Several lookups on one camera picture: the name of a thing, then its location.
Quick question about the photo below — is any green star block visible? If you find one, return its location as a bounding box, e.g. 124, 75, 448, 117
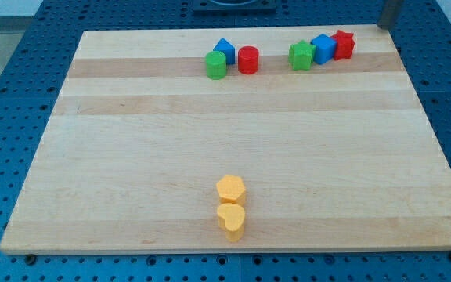
288, 40, 316, 71

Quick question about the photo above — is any red star block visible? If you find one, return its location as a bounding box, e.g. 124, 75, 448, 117
331, 30, 355, 60

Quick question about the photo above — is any yellow hexagon block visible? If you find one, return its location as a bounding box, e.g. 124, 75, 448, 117
216, 175, 247, 206

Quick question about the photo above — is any wooden board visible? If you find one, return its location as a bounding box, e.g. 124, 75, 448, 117
0, 24, 451, 255

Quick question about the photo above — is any yellow heart block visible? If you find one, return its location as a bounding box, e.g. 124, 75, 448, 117
217, 203, 246, 242

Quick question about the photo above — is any green cylinder block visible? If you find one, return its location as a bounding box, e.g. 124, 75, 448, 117
205, 51, 227, 80

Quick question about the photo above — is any red cylinder block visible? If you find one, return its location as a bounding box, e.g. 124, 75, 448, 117
237, 45, 259, 74

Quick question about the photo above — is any blue triangle block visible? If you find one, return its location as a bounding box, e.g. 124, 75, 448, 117
213, 38, 236, 65

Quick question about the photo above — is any blue cube block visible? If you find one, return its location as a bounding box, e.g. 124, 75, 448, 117
310, 34, 337, 64

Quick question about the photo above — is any grey metal pusher rod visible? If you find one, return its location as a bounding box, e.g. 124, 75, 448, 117
377, 0, 404, 31

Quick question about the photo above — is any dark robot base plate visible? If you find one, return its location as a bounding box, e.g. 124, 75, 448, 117
193, 0, 276, 14

